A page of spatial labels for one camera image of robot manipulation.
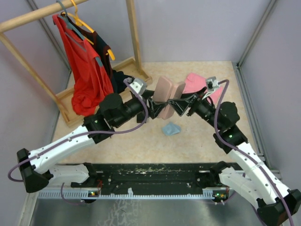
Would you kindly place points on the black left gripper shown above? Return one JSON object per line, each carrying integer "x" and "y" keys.
{"x": 154, "y": 108}

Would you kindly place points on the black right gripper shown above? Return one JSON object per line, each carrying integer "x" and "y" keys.
{"x": 181, "y": 105}

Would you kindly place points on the black glasses case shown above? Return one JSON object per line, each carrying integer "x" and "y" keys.
{"x": 140, "y": 118}

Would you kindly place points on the pink glasses case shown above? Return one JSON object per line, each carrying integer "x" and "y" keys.
{"x": 165, "y": 90}

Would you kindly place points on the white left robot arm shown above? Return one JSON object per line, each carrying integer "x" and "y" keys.
{"x": 40, "y": 168}

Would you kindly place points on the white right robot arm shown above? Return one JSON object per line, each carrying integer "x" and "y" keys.
{"x": 273, "y": 201}

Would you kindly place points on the pink folded t-shirt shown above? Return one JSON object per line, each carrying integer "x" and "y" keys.
{"x": 195, "y": 82}

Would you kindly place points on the dark navy garment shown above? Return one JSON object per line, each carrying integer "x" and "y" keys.
{"x": 101, "y": 47}

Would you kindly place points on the red tank top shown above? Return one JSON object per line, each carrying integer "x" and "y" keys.
{"x": 90, "y": 88}

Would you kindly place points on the wooden clothes rack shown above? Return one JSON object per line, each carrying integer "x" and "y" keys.
{"x": 62, "y": 99}

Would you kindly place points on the yellow clothes hanger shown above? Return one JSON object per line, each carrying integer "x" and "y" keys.
{"x": 79, "y": 22}

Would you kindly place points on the grey clothes hanger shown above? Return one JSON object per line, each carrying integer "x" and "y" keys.
{"x": 79, "y": 50}

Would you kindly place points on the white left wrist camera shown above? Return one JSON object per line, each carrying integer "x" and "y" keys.
{"x": 138, "y": 85}

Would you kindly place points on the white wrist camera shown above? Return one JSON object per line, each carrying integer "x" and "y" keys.
{"x": 138, "y": 85}
{"x": 212, "y": 85}

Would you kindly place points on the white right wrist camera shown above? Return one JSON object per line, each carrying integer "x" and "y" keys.
{"x": 212, "y": 85}

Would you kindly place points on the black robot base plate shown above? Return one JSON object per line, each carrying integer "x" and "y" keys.
{"x": 154, "y": 181}

